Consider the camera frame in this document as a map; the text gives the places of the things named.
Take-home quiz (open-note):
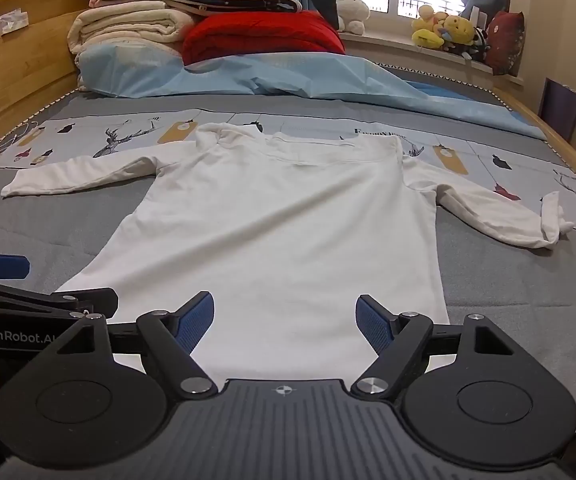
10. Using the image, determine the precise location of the black patterned folded cloth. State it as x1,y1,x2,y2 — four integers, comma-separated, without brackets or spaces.
102,0,302,16

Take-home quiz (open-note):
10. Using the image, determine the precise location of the tissue pack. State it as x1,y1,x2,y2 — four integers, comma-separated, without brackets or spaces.
0,8,30,35

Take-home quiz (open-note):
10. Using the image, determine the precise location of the yellow plush toy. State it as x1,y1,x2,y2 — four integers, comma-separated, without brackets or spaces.
440,12,475,54
410,5,447,51

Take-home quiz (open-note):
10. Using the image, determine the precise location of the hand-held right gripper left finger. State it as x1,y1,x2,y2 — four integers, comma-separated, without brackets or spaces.
42,291,219,398

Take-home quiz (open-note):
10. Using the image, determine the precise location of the red owl cushion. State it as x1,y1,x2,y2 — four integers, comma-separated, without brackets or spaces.
485,10,527,77

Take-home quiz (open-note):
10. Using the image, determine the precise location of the light blue quilt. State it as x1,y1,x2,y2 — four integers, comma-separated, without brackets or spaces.
76,42,549,142

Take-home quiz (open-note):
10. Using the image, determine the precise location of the white windowsill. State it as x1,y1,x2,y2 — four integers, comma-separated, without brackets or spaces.
340,31,525,89

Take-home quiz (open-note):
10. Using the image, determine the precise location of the red quilt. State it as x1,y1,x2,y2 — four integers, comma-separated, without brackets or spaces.
182,10,347,67

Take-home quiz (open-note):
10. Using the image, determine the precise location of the white long-sleeve shirt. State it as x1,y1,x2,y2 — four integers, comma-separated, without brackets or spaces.
0,121,575,385

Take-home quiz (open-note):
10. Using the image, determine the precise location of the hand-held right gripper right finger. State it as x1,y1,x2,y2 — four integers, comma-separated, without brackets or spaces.
350,294,534,398

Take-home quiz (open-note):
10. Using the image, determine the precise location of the black and white plush toy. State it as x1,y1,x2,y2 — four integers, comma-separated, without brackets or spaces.
463,27,492,62

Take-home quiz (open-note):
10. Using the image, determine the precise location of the purple bag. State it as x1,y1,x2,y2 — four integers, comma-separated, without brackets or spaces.
538,77,576,144

